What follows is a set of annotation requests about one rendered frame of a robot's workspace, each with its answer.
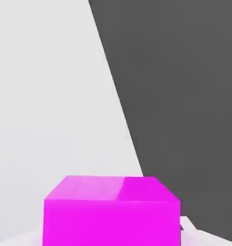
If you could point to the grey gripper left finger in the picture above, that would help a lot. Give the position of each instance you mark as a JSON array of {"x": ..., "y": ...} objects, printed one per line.
[{"x": 25, "y": 239}]

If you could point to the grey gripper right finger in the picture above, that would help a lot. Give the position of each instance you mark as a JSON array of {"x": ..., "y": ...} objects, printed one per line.
[{"x": 196, "y": 237}]

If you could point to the small magenta cube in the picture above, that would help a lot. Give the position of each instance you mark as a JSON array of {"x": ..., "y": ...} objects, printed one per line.
[{"x": 112, "y": 221}]

